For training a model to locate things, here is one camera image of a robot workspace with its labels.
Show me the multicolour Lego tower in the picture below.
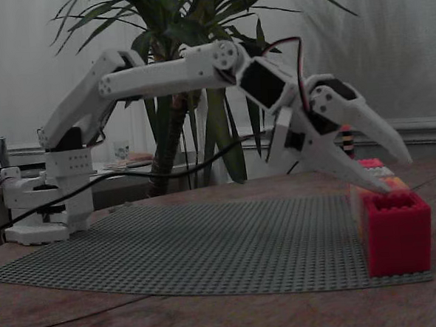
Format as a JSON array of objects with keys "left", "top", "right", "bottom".
[{"left": 338, "top": 124, "right": 356, "bottom": 161}]

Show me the pink lego box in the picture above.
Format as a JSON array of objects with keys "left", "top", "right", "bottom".
[{"left": 355, "top": 156, "right": 385, "bottom": 170}]

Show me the white lego box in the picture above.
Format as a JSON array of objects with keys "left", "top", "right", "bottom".
[{"left": 347, "top": 164, "right": 398, "bottom": 223}]

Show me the orange lego box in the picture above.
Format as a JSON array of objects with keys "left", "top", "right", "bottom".
[{"left": 353, "top": 175, "right": 415, "bottom": 253}]

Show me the red lego box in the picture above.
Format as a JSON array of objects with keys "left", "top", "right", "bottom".
[{"left": 362, "top": 189, "right": 436, "bottom": 279}]

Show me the grey Lego baseplate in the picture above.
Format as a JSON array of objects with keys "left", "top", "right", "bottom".
[{"left": 0, "top": 186, "right": 436, "bottom": 311}]

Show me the green potted palm plant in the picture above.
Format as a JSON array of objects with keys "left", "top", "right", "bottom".
[{"left": 47, "top": 0, "right": 370, "bottom": 202}]

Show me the drinking glass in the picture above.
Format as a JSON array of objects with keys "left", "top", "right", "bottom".
[{"left": 112, "top": 138, "right": 132, "bottom": 163}]

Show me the red arm wire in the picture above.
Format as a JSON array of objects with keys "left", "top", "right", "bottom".
[{"left": 261, "top": 35, "right": 313, "bottom": 114}]

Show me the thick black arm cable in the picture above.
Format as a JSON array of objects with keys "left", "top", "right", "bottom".
[{"left": 0, "top": 129, "right": 282, "bottom": 237}]

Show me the thin cable on table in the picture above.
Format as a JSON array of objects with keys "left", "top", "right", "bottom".
[{"left": 0, "top": 292, "right": 155, "bottom": 327}]

